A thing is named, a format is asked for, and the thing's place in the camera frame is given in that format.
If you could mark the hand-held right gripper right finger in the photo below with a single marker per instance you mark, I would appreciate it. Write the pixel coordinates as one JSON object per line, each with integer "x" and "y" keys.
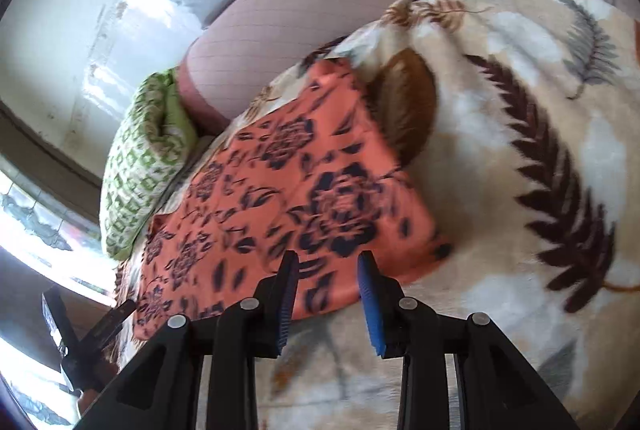
{"x": 371, "y": 310}

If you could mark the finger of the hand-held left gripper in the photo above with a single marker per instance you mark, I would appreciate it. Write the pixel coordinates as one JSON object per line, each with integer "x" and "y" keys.
{"x": 60, "y": 315}
{"x": 110, "y": 320}

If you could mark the wooden door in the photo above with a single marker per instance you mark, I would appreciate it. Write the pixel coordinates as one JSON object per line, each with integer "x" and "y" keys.
{"x": 25, "y": 305}

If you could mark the leaf print fleece blanket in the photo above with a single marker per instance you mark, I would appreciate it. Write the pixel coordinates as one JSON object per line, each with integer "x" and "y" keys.
{"x": 525, "y": 159}

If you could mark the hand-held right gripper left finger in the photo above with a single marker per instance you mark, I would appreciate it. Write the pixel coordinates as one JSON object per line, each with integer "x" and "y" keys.
{"x": 286, "y": 305}

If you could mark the pink bolster cushion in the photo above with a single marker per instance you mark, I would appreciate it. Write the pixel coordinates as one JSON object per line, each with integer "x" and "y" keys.
{"x": 300, "y": 19}

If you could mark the green checkered pillow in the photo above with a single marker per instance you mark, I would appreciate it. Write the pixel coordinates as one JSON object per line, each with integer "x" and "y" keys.
{"x": 140, "y": 169}

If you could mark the orange floral garment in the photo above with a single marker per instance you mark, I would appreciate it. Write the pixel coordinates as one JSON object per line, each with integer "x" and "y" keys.
{"x": 300, "y": 190}

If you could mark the stained glass door pane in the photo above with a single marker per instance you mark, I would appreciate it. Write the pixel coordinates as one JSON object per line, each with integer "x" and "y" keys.
{"x": 30, "y": 220}

